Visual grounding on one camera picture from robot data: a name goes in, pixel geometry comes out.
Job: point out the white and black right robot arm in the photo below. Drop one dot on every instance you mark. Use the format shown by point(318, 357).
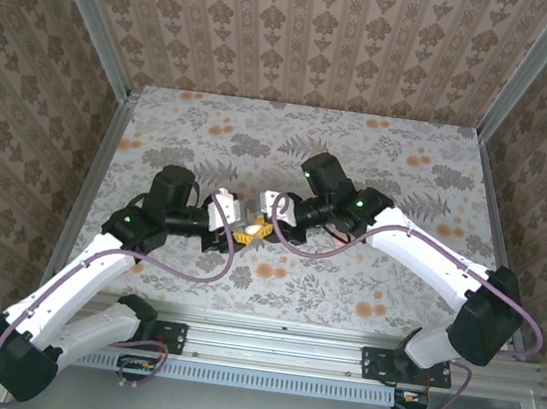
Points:
point(428, 255)

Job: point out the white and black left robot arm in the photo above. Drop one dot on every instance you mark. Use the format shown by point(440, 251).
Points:
point(67, 278)

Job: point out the floral patterned table cover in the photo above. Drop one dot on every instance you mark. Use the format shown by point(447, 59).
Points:
point(245, 110)

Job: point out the black electronics box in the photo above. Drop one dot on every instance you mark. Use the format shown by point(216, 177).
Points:
point(410, 406)
point(134, 363)

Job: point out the aluminium table side rail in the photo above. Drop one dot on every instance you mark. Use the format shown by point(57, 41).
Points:
point(98, 166)
point(498, 219)

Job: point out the aluminium mounting rail beam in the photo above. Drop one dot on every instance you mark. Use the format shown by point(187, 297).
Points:
point(275, 346)

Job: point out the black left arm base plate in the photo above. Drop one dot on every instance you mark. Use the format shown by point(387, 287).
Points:
point(172, 337)

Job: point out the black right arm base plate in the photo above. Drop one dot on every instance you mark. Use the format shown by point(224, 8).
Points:
point(376, 364)

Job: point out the aluminium frame post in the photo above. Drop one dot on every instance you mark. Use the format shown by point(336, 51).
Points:
point(529, 72)
point(93, 19)

